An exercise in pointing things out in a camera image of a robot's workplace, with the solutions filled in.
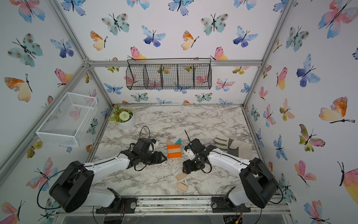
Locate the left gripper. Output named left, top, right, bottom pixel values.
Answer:
left=140, top=152, right=168, bottom=164

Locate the natural wood rectangular block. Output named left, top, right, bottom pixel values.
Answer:
left=167, top=148, right=181, bottom=154

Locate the orange rectangular block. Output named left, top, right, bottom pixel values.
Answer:
left=167, top=144, right=181, bottom=150
left=168, top=152, right=182, bottom=158

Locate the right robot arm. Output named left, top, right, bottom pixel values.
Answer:
left=182, top=139, right=279, bottom=212

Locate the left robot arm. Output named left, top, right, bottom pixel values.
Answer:
left=49, top=138, right=167, bottom=213

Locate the small wood block upper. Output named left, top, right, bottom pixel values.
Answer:
left=175, top=173, right=187, bottom=182

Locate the small wood block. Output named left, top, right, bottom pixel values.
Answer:
left=175, top=173, right=187, bottom=182
left=177, top=183, right=188, bottom=192

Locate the small wood block lower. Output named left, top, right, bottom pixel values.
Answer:
left=177, top=183, right=188, bottom=192

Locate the potted flower plant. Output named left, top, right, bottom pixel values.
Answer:
left=109, top=104, right=136, bottom=130

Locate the aluminium front rail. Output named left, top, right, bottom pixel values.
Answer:
left=56, top=196, right=291, bottom=217

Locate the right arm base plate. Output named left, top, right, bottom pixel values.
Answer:
left=211, top=196, right=251, bottom=213

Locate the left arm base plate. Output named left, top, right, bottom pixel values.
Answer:
left=95, top=197, right=138, bottom=215

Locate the black wire wall basket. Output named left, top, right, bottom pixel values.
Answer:
left=125, top=57, right=212, bottom=90

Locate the white mesh wall basket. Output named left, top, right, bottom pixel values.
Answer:
left=36, top=92, right=98, bottom=147

